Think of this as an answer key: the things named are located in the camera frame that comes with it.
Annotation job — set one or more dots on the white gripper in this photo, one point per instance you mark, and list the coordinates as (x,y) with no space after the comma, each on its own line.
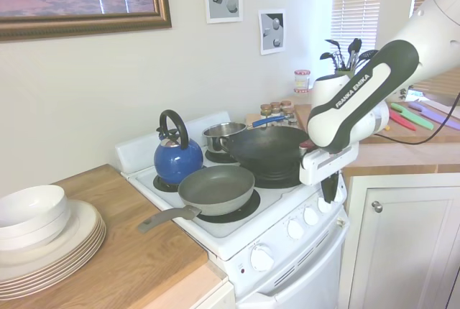
(323,165)

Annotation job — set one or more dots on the white burner control knob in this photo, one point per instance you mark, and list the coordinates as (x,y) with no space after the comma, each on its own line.
(295,229)
(311,216)
(322,206)

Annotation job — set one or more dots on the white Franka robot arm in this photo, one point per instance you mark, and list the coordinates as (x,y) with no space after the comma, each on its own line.
(359,97)

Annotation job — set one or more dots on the white electric stove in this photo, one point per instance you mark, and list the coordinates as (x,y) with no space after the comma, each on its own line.
(230,237)

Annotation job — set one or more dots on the silver cabinet knob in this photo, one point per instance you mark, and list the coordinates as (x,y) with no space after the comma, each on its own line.
(377,207)

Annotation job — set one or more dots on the glass salt shaker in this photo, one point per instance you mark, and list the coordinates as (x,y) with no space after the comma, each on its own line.
(293,121)

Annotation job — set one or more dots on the spice jar green label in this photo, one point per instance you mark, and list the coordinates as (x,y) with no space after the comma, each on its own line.
(288,113)

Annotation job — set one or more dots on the spice jar white contents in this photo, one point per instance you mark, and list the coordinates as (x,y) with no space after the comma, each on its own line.
(286,104)

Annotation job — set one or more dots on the red knife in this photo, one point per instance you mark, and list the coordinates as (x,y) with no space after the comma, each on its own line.
(402,121)

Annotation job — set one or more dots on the glass spice jar brown lid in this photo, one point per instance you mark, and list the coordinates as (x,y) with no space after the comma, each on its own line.
(275,108)
(266,110)

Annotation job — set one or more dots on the white oven temperature knob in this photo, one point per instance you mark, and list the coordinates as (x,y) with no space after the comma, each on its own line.
(261,258)

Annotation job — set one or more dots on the white door cabinet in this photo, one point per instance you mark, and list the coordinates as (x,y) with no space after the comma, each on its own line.
(413,251)

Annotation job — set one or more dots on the green knife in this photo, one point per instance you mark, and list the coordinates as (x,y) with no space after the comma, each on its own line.
(413,116)

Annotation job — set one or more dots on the pale green utensil holder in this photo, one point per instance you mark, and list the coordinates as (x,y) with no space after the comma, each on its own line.
(345,73)

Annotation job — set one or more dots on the grey frying pan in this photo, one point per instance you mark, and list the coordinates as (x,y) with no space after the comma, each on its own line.
(215,183)

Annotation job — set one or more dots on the purple knife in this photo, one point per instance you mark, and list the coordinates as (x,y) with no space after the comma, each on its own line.
(431,109)

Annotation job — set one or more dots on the wooden cutting board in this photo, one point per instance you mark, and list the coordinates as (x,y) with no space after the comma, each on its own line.
(449,129)

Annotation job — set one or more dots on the black kitchen utensil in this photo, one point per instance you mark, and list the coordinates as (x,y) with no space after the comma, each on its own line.
(326,56)
(331,42)
(355,45)

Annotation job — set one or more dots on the black slotted spoon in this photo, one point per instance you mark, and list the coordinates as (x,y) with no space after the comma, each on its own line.
(368,54)

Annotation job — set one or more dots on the white drawer cabinet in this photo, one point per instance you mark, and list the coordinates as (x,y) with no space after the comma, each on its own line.
(223,298)

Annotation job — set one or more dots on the white plate gold rim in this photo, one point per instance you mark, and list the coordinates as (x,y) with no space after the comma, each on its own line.
(54,276)
(54,282)
(54,260)
(54,271)
(54,266)
(79,226)

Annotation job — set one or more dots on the white bowl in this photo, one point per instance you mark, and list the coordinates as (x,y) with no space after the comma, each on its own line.
(43,235)
(28,205)

